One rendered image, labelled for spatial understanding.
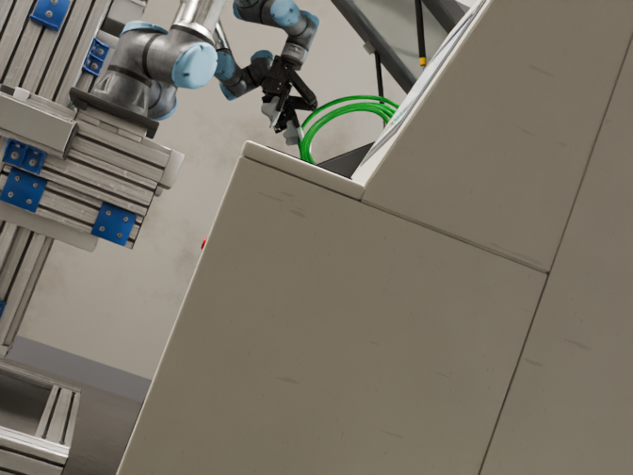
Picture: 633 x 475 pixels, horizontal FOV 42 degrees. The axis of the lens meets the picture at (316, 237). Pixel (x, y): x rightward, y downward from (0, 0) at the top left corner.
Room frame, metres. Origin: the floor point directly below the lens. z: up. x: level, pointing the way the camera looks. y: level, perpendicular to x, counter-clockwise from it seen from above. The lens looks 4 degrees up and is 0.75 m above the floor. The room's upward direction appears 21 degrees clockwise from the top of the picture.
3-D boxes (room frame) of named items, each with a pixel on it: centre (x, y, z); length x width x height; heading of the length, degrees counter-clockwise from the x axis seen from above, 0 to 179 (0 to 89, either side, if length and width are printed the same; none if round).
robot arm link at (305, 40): (2.45, 0.26, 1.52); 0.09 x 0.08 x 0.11; 154
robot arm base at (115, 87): (2.07, 0.59, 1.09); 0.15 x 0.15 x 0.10
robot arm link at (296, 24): (2.37, 0.32, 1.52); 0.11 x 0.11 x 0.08; 64
